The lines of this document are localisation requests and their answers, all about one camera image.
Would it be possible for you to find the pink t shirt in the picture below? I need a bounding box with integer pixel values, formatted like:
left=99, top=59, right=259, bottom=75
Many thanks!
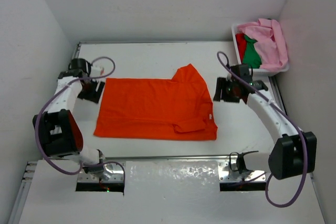
left=237, top=18, right=288, bottom=72

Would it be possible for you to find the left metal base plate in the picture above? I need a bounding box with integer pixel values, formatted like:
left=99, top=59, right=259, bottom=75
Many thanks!
left=77, top=161, right=125, bottom=184

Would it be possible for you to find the green t shirt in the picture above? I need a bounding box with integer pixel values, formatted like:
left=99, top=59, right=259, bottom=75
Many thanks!
left=243, top=35, right=261, bottom=69

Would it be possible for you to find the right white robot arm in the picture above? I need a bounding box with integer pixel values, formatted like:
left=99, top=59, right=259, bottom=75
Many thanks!
left=213, top=64, right=317, bottom=180

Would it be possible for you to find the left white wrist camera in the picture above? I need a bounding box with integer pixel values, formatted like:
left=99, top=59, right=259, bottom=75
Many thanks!
left=90, top=65, right=104, bottom=77

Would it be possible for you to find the metal base plate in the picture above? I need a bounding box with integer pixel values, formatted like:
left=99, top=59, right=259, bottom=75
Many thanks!
left=217, top=159, right=266, bottom=183
left=77, top=161, right=125, bottom=184

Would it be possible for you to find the white plastic laundry basket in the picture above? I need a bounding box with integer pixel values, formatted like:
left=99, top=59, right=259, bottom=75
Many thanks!
left=231, top=23, right=289, bottom=77

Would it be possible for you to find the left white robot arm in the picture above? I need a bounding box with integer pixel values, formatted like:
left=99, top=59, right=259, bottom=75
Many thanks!
left=33, top=58, right=105, bottom=175

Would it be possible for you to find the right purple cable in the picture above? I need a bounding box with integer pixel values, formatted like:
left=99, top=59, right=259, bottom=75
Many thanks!
left=216, top=51, right=308, bottom=208

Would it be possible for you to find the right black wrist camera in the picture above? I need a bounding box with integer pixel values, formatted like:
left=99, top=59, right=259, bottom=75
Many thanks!
left=232, top=64, right=253, bottom=82

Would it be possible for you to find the white front cover board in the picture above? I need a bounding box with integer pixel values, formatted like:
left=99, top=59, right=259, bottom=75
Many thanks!
left=20, top=161, right=323, bottom=223

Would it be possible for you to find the red t shirt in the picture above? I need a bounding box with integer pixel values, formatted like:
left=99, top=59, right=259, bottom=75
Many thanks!
left=235, top=33, right=247, bottom=62

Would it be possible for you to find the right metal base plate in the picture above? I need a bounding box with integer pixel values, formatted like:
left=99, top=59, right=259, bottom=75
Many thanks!
left=217, top=159, right=266, bottom=183

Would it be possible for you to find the purple cable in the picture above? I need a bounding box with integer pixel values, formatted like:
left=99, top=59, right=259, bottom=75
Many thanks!
left=34, top=56, right=126, bottom=183
left=216, top=51, right=308, bottom=208

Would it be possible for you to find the orange t shirt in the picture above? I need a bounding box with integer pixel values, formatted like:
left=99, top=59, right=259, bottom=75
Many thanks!
left=94, top=64, right=218, bottom=141

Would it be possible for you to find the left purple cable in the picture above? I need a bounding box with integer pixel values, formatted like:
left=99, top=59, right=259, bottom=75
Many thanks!
left=34, top=56, right=126, bottom=183

